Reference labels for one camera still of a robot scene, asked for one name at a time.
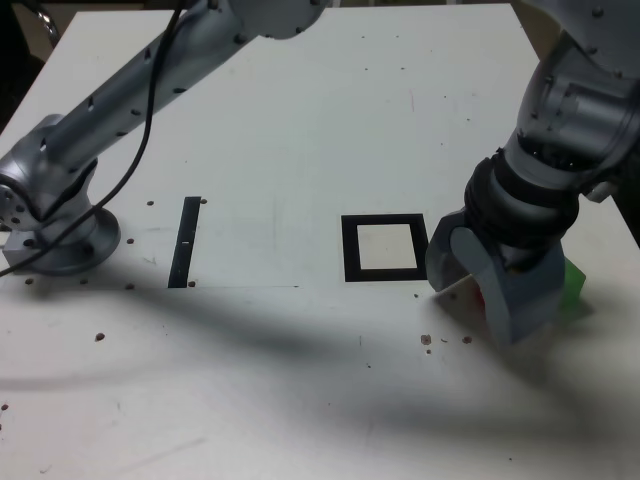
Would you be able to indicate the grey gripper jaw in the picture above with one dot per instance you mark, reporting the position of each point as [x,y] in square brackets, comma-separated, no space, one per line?
[442,255]
[530,300]

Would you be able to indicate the black tape square outline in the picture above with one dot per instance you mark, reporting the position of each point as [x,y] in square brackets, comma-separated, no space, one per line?
[350,250]

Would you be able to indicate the green cube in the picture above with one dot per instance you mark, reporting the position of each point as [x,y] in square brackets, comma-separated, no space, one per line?
[572,285]

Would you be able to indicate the black tape strip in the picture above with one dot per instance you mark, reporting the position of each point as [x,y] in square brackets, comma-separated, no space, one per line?
[182,260]

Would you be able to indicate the red cube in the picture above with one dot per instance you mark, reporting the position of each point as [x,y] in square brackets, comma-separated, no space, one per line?
[481,300]

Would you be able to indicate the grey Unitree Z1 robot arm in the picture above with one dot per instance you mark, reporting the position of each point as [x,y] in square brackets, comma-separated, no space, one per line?
[75,125]

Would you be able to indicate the chrome chair frame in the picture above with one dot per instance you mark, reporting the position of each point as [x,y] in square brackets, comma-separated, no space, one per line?
[51,27]

